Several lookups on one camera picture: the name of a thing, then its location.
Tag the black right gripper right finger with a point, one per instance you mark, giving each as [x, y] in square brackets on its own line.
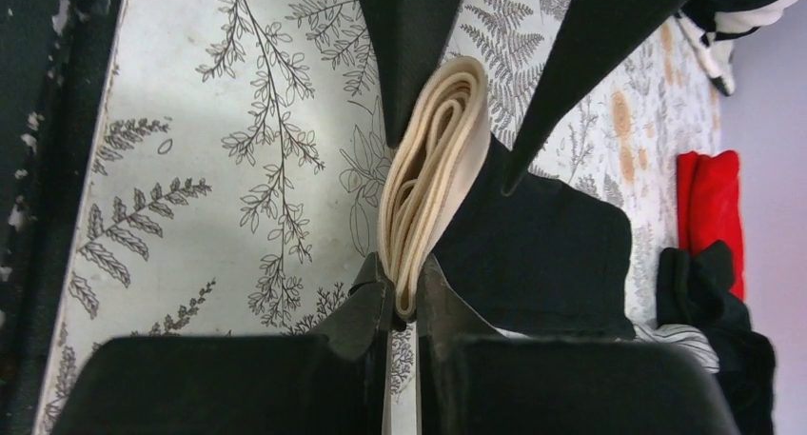
[473, 380]

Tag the floral table cloth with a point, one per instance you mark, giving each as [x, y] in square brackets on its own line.
[238, 162]

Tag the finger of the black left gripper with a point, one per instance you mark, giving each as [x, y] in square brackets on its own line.
[595, 36]
[408, 38]

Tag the black white checkered blanket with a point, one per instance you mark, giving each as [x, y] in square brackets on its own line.
[713, 26]

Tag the black crumpled garment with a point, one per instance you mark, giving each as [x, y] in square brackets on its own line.
[696, 291]

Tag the black underwear beige waistband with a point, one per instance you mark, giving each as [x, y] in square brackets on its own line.
[545, 260]

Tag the red folded cloth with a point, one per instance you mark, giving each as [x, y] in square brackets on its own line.
[708, 203]

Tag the grey striped underwear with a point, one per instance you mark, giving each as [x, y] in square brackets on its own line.
[689, 338]

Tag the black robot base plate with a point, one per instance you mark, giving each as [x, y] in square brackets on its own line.
[54, 61]

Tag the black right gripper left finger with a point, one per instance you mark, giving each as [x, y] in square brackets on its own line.
[331, 380]

